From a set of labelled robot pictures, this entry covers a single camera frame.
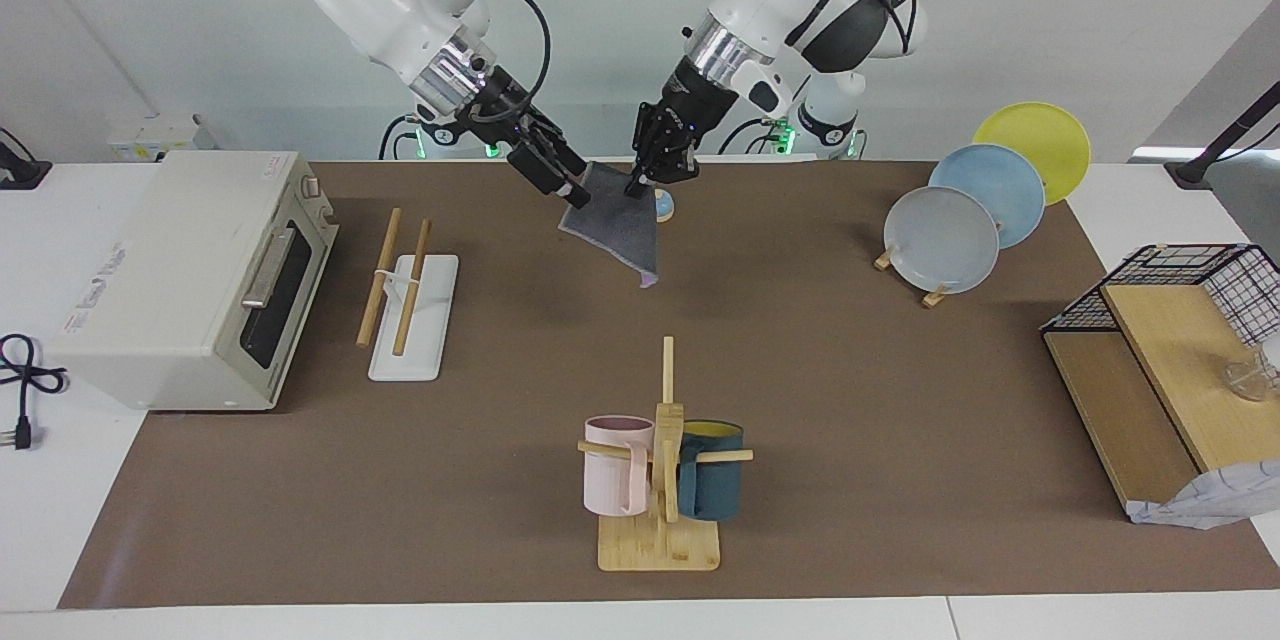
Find brown table mat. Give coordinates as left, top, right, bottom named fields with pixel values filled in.
left=57, top=160, right=1280, bottom=609

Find pink mug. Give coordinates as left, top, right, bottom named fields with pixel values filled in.
left=583, top=415, right=656, bottom=518

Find grey plate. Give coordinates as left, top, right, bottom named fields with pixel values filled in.
left=883, top=186, right=1001, bottom=295

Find purple and grey towel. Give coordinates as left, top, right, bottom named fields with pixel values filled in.
left=558, top=162, right=663, bottom=289

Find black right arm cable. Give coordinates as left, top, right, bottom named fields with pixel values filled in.
left=398, top=0, right=552, bottom=126

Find light blue plate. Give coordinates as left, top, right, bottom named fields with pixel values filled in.
left=928, top=144, right=1047, bottom=251

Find wooden mug tree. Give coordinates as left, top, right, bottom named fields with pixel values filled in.
left=577, top=336, right=754, bottom=573

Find white towel rack wooden bars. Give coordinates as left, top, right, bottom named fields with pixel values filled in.
left=357, top=207, right=460, bottom=382

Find black wire basket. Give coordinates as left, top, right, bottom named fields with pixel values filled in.
left=1040, top=243, right=1280, bottom=346

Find black table clamp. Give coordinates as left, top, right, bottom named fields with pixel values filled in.
left=0, top=128, right=53, bottom=191

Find dark teal mug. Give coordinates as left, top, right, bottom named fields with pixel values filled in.
left=678, top=419, right=745, bottom=522

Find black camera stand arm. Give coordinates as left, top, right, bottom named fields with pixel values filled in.
left=1165, top=80, right=1280, bottom=189

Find white patterned cloth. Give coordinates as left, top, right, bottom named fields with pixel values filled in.
left=1128, top=460, right=1280, bottom=531

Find black base cable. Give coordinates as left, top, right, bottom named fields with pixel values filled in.
left=720, top=115, right=801, bottom=157
left=378, top=112, right=421, bottom=161

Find yellow plate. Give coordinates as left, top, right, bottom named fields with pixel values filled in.
left=973, top=102, right=1092, bottom=206

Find black power cord with plug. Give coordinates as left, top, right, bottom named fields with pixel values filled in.
left=0, top=333, right=69, bottom=451

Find cream toaster oven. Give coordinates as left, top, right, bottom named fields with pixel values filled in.
left=48, top=150, right=339, bottom=412

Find white power strip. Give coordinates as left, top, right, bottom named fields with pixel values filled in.
left=107, top=115, right=216, bottom=162

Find clear glass item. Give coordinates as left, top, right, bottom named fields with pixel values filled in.
left=1225, top=335, right=1280, bottom=403

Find wooden shelf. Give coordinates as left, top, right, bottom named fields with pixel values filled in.
left=1040, top=280, right=1280, bottom=521

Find wooden plate rack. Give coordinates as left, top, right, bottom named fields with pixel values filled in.
left=874, top=245, right=951, bottom=309

